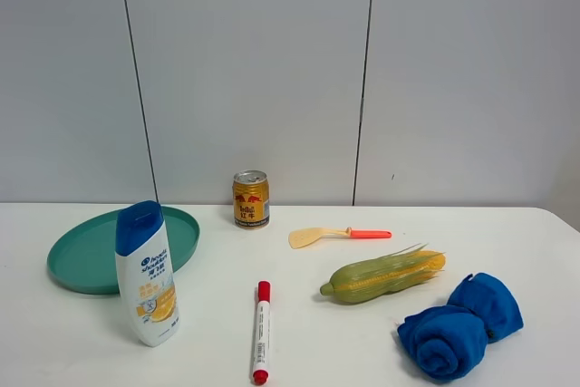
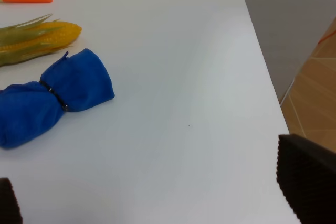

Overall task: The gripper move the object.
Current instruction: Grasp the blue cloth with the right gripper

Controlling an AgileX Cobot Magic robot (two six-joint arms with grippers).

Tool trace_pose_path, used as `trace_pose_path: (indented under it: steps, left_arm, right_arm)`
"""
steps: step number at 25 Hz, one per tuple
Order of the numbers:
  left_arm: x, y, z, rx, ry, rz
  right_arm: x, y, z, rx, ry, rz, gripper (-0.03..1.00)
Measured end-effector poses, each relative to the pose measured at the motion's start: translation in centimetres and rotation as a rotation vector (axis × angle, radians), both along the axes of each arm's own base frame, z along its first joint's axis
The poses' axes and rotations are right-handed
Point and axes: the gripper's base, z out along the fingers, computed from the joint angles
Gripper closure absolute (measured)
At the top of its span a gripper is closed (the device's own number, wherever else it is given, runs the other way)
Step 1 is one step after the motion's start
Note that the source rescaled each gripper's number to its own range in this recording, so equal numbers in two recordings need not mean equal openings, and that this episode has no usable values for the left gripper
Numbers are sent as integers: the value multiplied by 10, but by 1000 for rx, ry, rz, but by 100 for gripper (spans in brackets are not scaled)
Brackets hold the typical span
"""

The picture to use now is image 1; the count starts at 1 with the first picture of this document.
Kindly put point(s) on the toy corn cob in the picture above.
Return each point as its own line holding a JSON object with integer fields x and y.
{"x": 366, "y": 280}

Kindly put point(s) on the teal round plate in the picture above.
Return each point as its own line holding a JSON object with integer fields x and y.
{"x": 83, "y": 259}

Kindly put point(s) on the white blue shampoo bottle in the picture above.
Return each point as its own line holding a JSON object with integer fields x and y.
{"x": 145, "y": 272}

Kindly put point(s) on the blue towel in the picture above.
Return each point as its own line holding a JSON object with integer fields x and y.
{"x": 447, "y": 341}

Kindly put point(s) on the red white marker pen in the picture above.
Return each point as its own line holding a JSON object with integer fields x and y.
{"x": 260, "y": 370}

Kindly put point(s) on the gold energy drink can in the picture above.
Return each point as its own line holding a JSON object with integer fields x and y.
{"x": 250, "y": 190}

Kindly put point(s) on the yellow spatula red handle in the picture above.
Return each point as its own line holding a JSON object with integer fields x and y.
{"x": 308, "y": 236}

